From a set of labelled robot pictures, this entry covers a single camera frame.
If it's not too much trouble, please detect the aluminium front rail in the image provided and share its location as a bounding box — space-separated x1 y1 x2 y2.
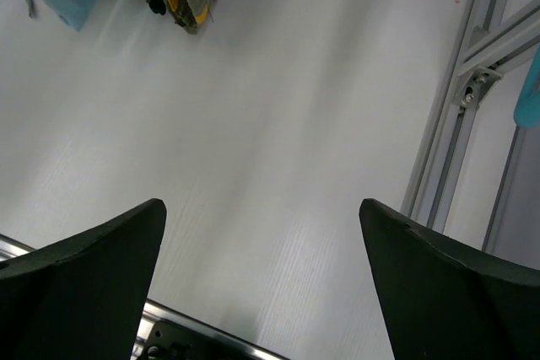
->
0 233 292 360

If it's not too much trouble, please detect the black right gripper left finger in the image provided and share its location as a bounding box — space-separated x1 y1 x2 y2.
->
1 199 166 359

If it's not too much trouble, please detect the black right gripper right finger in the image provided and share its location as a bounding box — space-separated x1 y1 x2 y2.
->
359 199 539 359

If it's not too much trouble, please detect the teal hanger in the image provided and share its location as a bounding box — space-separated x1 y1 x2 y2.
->
513 49 540 127

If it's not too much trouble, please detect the aluminium frame post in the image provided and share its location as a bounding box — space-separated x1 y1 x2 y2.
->
402 0 539 253

